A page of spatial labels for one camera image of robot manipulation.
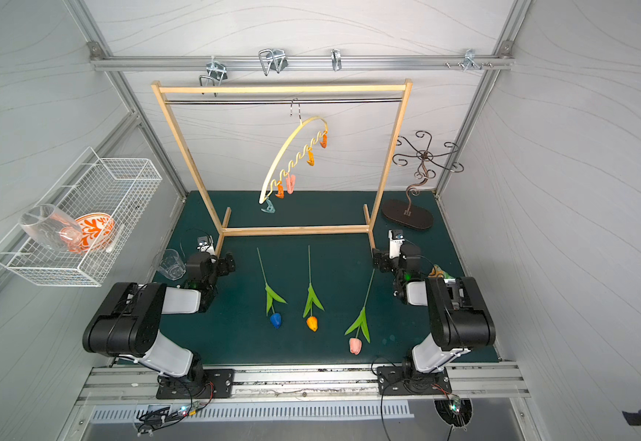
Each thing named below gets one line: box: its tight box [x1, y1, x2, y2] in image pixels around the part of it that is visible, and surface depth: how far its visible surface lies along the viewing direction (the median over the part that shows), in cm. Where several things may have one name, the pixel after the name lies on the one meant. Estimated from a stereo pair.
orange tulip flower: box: [302, 245, 326, 332], surface depth 89 cm
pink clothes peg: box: [285, 173, 296, 195], surface depth 80 cm
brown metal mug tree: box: [382, 130, 464, 231], surface depth 98 cm
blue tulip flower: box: [256, 247, 288, 329], surface depth 89 cm
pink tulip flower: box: [344, 268, 376, 356], surface depth 84 cm
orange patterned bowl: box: [60, 212, 117, 255], surface depth 67 cm
